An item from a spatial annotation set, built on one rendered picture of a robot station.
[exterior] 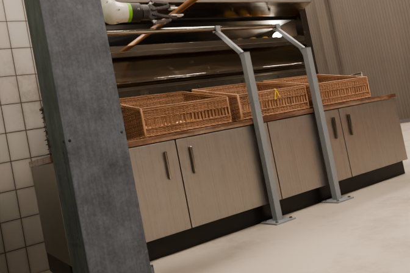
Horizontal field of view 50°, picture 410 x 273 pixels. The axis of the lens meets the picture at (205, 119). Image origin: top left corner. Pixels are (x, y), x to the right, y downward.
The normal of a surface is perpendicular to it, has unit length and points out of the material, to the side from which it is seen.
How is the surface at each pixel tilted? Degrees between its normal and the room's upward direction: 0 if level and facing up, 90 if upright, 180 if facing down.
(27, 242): 90
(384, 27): 90
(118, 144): 90
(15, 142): 90
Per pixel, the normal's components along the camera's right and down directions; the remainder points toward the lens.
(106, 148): 0.53, -0.14
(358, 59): -0.83, 0.14
